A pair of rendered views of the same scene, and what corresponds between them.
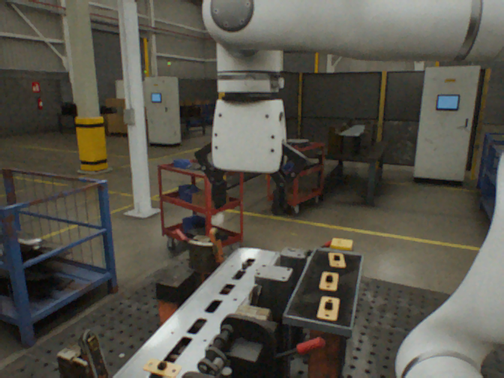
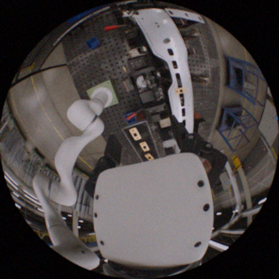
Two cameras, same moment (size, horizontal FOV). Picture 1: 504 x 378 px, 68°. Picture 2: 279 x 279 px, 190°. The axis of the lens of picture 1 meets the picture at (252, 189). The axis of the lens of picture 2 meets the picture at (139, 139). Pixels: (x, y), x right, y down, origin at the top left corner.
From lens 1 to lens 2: 47 cm
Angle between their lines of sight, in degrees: 44
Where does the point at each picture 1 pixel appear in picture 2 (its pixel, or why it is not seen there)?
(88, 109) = (240, 170)
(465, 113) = not seen: hidden behind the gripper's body
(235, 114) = (157, 256)
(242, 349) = (147, 96)
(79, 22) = (246, 188)
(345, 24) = not seen: outside the picture
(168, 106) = (224, 182)
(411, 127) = not seen: hidden behind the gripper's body
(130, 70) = (235, 185)
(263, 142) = (104, 209)
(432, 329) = (87, 134)
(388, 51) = (61, 239)
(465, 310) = (73, 140)
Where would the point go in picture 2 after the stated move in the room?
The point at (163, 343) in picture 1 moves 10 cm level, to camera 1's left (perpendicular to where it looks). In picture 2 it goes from (188, 99) to (198, 93)
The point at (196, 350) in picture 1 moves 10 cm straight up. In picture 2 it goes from (176, 103) to (182, 109)
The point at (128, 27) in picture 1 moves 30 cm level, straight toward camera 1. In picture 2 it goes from (237, 195) to (238, 196)
